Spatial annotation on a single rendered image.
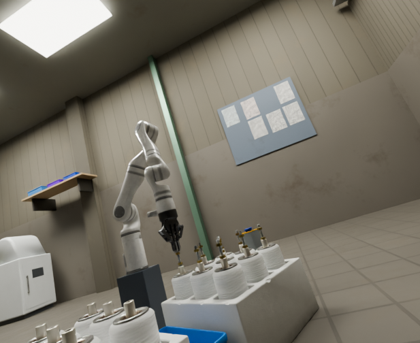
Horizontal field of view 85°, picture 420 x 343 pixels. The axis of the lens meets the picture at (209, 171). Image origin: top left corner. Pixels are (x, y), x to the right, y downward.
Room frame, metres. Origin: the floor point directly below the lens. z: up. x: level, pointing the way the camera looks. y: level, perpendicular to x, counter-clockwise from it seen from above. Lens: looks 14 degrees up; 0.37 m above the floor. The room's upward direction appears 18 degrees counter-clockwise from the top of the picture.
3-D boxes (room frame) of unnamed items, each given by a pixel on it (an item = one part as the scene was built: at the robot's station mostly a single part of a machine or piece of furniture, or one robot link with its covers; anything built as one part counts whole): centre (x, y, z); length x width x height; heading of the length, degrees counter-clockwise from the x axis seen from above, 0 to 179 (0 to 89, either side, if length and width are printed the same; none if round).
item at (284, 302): (0.93, 0.05, 0.09); 0.39 x 0.39 x 0.18; 47
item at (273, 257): (0.93, -0.12, 0.16); 0.10 x 0.10 x 0.18
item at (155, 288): (1.12, 0.46, 0.15); 0.14 x 0.14 x 0.30; 76
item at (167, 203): (0.93, 0.23, 0.53); 0.11 x 0.09 x 0.06; 60
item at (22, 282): (3.75, 3.42, 0.63); 0.71 x 0.58 x 1.26; 76
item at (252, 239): (1.19, -0.09, 0.16); 0.07 x 0.07 x 0.31; 47
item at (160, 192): (0.92, 0.22, 0.63); 0.09 x 0.07 x 0.15; 104
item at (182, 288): (0.93, 0.22, 0.16); 0.10 x 0.10 x 0.18
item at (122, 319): (0.54, 0.26, 0.25); 0.08 x 0.08 x 0.01
